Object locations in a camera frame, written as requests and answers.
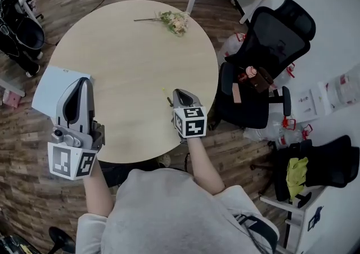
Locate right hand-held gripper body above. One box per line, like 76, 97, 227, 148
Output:
171, 88, 208, 139

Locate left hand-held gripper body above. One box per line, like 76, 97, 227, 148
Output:
47, 77, 106, 181

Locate person's left forearm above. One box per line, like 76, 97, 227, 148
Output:
82, 159, 115, 217

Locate person's right forearm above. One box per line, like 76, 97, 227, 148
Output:
186, 136, 226, 196

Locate white flat box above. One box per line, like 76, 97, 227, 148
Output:
31, 66, 94, 120

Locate round wooden table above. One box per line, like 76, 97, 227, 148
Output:
46, 0, 219, 164

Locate pink rectangular box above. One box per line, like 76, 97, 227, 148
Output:
232, 83, 242, 105

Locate pink storage box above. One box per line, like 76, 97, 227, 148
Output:
2, 89, 22, 108

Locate pale artificial flower bouquet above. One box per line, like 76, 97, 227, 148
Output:
133, 10, 190, 37

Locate clear red-capped water jug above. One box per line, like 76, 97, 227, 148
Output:
224, 32, 249, 63
278, 123, 313, 149
243, 112, 296, 146
274, 63, 296, 85

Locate person's grey shirt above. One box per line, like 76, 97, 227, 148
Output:
77, 168, 281, 254

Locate black and white chair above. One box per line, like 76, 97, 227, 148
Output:
0, 0, 46, 78

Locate black chair base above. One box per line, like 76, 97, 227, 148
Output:
48, 226, 77, 254

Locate yellow-green cloth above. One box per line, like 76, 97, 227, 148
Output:
286, 157, 309, 202

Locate black mesh office chair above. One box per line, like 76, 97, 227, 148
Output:
214, 0, 317, 130

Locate black chair with clothes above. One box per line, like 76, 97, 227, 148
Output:
250, 134, 353, 203

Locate clear bags of parts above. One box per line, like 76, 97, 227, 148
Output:
298, 68, 360, 120

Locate white cabinet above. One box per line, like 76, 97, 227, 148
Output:
260, 185, 360, 254

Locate black shoulder strap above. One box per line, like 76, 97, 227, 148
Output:
233, 213, 279, 254

